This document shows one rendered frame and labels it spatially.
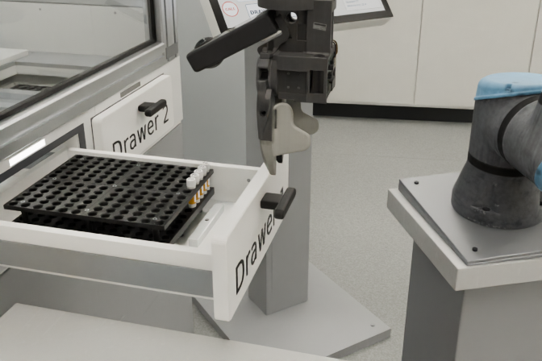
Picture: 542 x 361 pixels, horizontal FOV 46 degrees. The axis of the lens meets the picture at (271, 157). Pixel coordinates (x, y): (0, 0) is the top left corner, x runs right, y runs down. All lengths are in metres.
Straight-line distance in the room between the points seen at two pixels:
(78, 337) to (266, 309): 1.25
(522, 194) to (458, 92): 2.79
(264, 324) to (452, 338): 0.98
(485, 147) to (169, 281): 0.54
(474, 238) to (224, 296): 0.46
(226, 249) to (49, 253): 0.24
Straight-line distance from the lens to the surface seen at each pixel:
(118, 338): 0.84
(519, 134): 0.95
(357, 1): 1.74
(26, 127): 0.93
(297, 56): 0.70
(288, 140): 0.74
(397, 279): 2.34
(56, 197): 0.88
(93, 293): 1.16
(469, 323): 1.11
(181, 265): 0.74
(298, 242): 1.97
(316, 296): 2.14
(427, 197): 1.13
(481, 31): 3.77
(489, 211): 1.07
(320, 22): 0.71
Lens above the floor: 1.27
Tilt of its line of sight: 23 degrees down
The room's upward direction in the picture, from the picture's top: straight up
